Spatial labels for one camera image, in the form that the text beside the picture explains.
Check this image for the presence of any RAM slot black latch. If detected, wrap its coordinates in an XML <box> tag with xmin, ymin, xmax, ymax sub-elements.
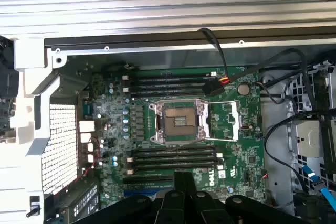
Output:
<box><xmin>132</xmin><ymin>148</ymin><xmax>217</xmax><ymax>154</ymax></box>
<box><xmin>131</xmin><ymin>158</ymin><xmax>218</xmax><ymax>166</ymax></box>
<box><xmin>130</xmin><ymin>79</ymin><xmax>211</xmax><ymax>86</ymax></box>
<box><xmin>130</xmin><ymin>91</ymin><xmax>205</xmax><ymax>98</ymax></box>

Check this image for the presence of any black long expansion slot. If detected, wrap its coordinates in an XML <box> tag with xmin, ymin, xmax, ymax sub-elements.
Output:
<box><xmin>123</xmin><ymin>176</ymin><xmax>174</xmax><ymax>185</ymax></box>

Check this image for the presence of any green Dell motherboard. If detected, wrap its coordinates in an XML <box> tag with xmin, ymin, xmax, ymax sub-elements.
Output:
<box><xmin>76</xmin><ymin>61</ymin><xmax>266</xmax><ymax>209</ymax></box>

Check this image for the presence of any CPU socket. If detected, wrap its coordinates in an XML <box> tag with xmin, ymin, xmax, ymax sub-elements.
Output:
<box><xmin>148</xmin><ymin>99</ymin><xmax>209</xmax><ymax>146</ymax></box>

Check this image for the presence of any silver socket cover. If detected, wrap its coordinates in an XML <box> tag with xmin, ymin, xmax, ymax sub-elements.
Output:
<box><xmin>201</xmin><ymin>100</ymin><xmax>241</xmax><ymax>142</ymax></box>

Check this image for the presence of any black plate white print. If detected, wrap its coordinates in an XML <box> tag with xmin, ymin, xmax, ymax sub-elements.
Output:
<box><xmin>56</xmin><ymin>179</ymin><xmax>101</xmax><ymax>224</ymax></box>

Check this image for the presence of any round coin battery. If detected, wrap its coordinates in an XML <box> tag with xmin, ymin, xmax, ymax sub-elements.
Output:
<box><xmin>237</xmin><ymin>83</ymin><xmax>250</xmax><ymax>96</ymax></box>

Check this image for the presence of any silver metal disk bay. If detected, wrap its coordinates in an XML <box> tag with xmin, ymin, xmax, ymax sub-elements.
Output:
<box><xmin>295</xmin><ymin>121</ymin><xmax>326</xmax><ymax>158</ymax></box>

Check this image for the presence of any grey perforated drive cage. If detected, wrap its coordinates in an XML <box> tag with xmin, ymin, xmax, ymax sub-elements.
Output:
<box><xmin>286</xmin><ymin>62</ymin><xmax>336</xmax><ymax>190</ymax></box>

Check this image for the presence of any grey open PC case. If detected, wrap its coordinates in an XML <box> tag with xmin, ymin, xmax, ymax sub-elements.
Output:
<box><xmin>41</xmin><ymin>35</ymin><xmax>336</xmax><ymax>224</ymax></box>

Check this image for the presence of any white printed parts rack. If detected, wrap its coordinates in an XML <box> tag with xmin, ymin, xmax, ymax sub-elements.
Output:
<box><xmin>0</xmin><ymin>66</ymin><xmax>53</xmax><ymax>224</ymax></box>

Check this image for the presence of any green circuit card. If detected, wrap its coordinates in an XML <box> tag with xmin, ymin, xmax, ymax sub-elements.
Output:
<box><xmin>0</xmin><ymin>98</ymin><xmax>16</xmax><ymax>134</ymax></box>

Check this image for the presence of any long black thin wire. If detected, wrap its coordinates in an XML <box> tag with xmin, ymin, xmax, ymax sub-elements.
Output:
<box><xmin>264</xmin><ymin>112</ymin><xmax>320</xmax><ymax>193</ymax></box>

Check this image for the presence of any red black twisted wire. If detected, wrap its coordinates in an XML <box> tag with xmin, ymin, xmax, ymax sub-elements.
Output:
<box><xmin>64</xmin><ymin>136</ymin><xmax>102</xmax><ymax>192</ymax></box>

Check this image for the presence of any blue disk data wire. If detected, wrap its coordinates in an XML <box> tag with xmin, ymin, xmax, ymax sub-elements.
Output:
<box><xmin>301</xmin><ymin>165</ymin><xmax>336</xmax><ymax>209</ymax></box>

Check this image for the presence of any black disk power wire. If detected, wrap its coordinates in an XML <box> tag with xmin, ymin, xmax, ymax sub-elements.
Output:
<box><xmin>196</xmin><ymin>26</ymin><xmax>317</xmax><ymax>111</ymax></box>

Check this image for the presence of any white corner bracket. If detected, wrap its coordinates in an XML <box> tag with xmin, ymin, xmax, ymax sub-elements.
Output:
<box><xmin>14</xmin><ymin>39</ymin><xmax>68</xmax><ymax>71</ymax></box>

